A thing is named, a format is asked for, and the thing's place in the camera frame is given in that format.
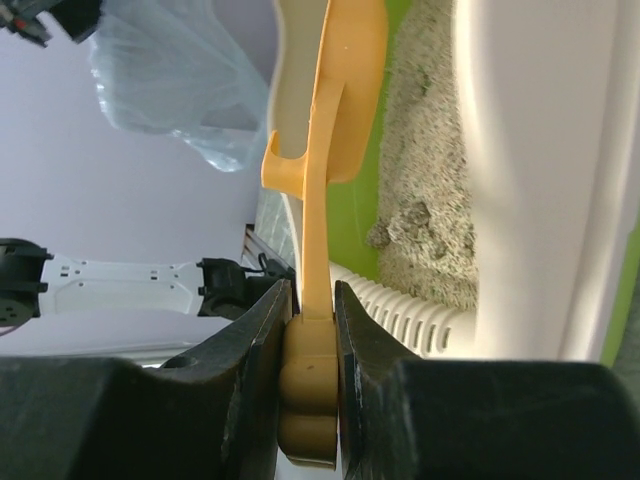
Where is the yellow litter scoop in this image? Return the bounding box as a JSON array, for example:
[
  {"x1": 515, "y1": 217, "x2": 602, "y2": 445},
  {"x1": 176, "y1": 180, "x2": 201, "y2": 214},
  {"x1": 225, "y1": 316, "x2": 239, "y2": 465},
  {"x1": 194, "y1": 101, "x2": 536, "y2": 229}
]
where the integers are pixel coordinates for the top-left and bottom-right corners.
[{"x1": 260, "y1": 0, "x2": 389, "y2": 472}]

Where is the grey bin with blue bag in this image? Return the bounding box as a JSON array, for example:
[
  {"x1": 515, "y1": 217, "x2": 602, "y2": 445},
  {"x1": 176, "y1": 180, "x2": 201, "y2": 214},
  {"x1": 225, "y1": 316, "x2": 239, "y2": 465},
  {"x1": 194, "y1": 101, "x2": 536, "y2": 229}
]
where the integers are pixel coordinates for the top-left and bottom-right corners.
[{"x1": 90, "y1": 1, "x2": 269, "y2": 172}]

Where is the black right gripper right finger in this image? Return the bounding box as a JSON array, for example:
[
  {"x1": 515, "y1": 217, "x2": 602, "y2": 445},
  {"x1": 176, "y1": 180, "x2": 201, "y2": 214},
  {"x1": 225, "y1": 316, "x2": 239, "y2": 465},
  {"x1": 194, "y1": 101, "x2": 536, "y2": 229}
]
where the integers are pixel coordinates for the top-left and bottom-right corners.
[{"x1": 335, "y1": 281, "x2": 639, "y2": 479}]

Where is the beige cat litter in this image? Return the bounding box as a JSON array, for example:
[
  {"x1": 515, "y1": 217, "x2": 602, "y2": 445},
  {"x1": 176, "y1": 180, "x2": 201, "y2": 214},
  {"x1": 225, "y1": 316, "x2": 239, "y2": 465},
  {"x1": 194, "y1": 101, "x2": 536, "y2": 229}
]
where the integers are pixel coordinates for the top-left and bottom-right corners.
[{"x1": 367, "y1": 1, "x2": 478, "y2": 310}]

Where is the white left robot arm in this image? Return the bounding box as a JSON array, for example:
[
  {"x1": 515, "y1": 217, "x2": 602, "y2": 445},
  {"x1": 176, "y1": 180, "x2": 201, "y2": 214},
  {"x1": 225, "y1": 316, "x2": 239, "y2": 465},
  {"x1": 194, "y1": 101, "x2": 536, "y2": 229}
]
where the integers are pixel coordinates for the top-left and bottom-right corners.
[{"x1": 1, "y1": 1, "x2": 295, "y2": 330}]

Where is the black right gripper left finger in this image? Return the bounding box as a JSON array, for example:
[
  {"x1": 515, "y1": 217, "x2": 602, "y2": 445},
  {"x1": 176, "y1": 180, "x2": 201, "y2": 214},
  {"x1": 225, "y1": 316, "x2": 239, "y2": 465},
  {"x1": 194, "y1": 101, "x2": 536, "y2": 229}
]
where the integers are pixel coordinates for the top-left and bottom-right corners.
[{"x1": 1, "y1": 281, "x2": 291, "y2": 479}]

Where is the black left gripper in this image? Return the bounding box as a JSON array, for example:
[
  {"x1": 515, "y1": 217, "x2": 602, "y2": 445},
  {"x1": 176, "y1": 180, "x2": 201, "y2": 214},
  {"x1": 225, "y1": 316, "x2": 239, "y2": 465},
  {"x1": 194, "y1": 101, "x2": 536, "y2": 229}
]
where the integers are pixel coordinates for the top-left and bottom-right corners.
[{"x1": 1, "y1": 0, "x2": 103, "y2": 48}]

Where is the beige litter box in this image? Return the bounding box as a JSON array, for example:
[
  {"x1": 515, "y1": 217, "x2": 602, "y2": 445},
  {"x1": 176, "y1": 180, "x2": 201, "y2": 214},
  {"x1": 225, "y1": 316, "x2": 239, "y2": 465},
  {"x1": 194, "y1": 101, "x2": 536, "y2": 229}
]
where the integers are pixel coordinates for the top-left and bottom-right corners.
[{"x1": 262, "y1": 1, "x2": 639, "y2": 364}]

